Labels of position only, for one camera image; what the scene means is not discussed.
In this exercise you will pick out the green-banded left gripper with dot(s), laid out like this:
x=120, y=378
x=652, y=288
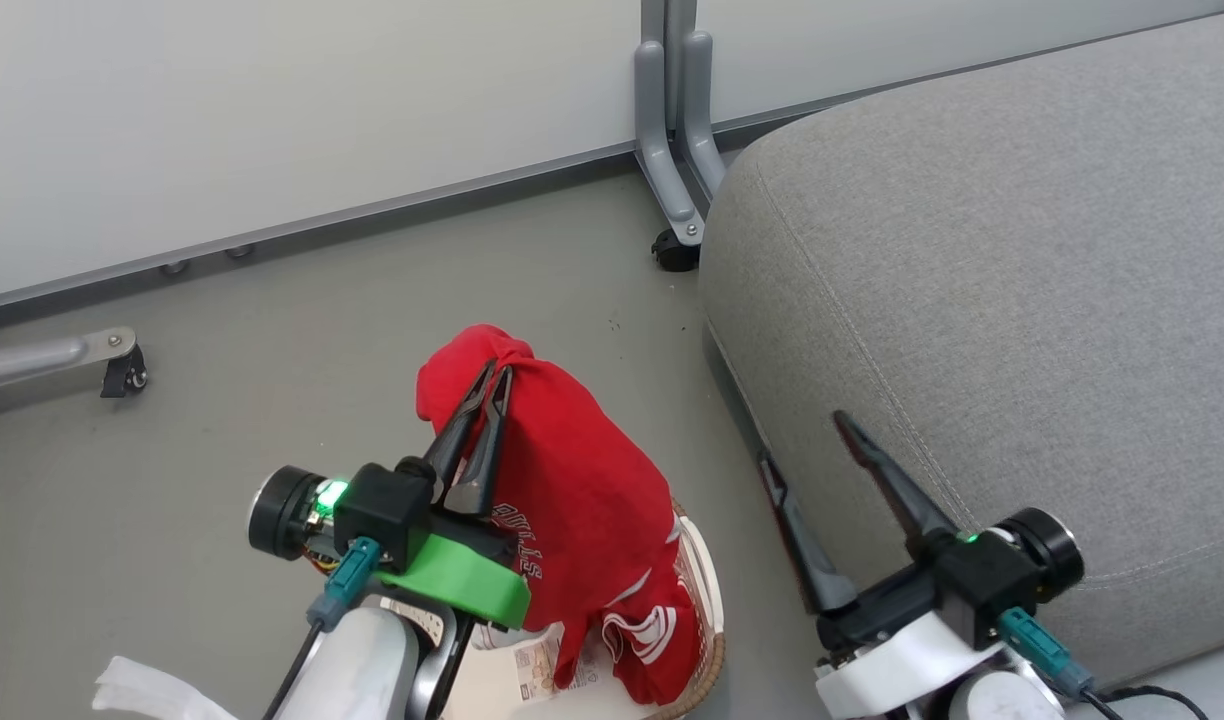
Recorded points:
x=377, y=510

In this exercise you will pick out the small grey panel stud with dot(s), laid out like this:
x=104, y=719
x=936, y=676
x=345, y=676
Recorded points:
x=238, y=251
x=174, y=267

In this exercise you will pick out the long grey partition foot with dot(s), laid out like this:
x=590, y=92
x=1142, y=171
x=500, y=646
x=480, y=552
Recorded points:
x=42, y=358

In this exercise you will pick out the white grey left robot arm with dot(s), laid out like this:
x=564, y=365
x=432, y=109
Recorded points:
x=367, y=665

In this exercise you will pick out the grey partition foot bracket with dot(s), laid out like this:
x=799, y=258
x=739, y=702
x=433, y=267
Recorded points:
x=700, y=120
x=657, y=150

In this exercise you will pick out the cream laundry basket brown rim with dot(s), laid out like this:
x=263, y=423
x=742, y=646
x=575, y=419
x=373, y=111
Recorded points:
x=707, y=590

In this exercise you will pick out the grey fabric sofa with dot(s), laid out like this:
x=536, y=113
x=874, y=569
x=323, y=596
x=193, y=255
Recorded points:
x=1022, y=300

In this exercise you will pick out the printed label sticker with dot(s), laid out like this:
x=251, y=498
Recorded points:
x=537, y=668

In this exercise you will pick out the white fabric strip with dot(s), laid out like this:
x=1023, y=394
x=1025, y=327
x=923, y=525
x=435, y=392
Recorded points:
x=147, y=692

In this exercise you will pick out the black caster with silver hub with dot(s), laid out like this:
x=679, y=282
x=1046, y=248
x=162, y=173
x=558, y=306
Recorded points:
x=127, y=375

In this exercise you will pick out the black caster wheel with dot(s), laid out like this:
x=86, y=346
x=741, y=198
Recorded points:
x=674, y=252

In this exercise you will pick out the red white-trimmed shirt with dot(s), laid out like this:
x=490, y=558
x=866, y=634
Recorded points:
x=582, y=490

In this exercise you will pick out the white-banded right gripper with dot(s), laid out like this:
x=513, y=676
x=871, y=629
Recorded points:
x=977, y=580

